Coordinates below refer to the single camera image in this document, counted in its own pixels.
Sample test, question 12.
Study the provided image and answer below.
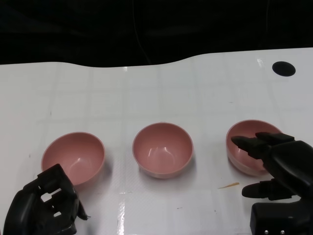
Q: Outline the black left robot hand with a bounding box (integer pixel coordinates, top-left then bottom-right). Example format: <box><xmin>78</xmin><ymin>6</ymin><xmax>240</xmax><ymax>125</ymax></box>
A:
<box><xmin>1</xmin><ymin>163</ymin><xmax>89</xmax><ymax>235</ymax></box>

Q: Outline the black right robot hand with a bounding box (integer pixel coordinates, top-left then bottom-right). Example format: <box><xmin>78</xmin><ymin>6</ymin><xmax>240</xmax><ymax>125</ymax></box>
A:
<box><xmin>231</xmin><ymin>132</ymin><xmax>313</xmax><ymax>203</ymax></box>

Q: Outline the pink plastic bowl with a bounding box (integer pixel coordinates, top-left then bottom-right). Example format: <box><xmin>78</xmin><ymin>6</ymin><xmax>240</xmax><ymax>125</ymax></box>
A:
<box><xmin>225</xmin><ymin>119</ymin><xmax>284</xmax><ymax>177</ymax></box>
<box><xmin>41</xmin><ymin>132</ymin><xmax>106</xmax><ymax>191</ymax></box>
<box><xmin>132</xmin><ymin>122</ymin><xmax>194</xmax><ymax>180</ymax></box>

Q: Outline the small tan sliver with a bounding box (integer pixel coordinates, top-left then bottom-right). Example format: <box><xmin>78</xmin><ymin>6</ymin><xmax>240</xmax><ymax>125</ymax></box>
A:
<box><xmin>218</xmin><ymin>182</ymin><xmax>240</xmax><ymax>189</ymax></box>

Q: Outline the black round table grommet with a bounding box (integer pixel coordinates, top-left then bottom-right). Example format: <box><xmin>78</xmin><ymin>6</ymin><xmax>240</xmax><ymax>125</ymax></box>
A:
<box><xmin>272</xmin><ymin>61</ymin><xmax>296</xmax><ymax>77</ymax></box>

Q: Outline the black backdrop cloth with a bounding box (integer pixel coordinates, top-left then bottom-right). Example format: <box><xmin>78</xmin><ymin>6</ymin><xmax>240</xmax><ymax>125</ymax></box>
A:
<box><xmin>0</xmin><ymin>0</ymin><xmax>313</xmax><ymax>68</ymax></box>

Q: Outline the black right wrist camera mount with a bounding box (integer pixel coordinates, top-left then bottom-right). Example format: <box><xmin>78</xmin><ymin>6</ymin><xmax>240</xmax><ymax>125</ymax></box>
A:
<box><xmin>249</xmin><ymin>195</ymin><xmax>313</xmax><ymax>235</ymax></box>

